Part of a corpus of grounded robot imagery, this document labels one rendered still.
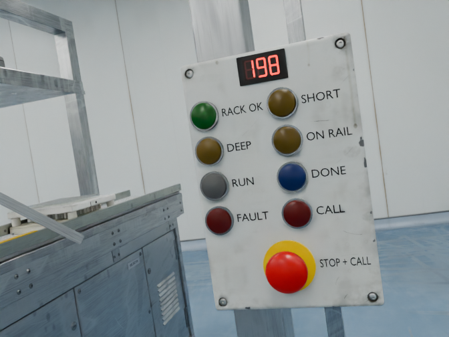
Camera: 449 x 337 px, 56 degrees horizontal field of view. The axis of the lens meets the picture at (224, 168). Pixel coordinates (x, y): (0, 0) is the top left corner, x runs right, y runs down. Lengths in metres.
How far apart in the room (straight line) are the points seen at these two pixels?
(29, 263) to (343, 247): 0.89
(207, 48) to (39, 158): 4.45
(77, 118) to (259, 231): 1.55
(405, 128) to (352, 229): 3.92
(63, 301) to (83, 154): 0.75
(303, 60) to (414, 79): 3.97
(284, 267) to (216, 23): 0.28
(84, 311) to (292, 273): 1.09
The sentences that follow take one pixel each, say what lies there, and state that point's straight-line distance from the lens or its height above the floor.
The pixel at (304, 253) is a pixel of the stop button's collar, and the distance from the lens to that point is 0.43.
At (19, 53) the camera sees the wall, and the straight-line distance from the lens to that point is 5.07.
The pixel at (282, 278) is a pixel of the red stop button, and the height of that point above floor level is 0.87.
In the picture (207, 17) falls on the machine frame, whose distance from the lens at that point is 0.51.
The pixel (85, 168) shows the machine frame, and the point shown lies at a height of 0.99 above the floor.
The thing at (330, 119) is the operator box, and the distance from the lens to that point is 0.41.
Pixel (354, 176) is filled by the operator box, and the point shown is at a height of 0.95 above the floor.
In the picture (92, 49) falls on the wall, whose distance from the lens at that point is 4.69.
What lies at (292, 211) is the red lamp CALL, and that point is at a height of 0.93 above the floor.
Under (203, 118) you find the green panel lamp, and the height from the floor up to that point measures 1.03.
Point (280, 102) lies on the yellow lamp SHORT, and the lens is 0.41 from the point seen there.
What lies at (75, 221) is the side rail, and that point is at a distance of 1.31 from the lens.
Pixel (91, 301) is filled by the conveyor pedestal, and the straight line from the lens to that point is 1.47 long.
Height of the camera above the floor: 1.00
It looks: 3 degrees down
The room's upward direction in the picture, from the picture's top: 8 degrees counter-clockwise
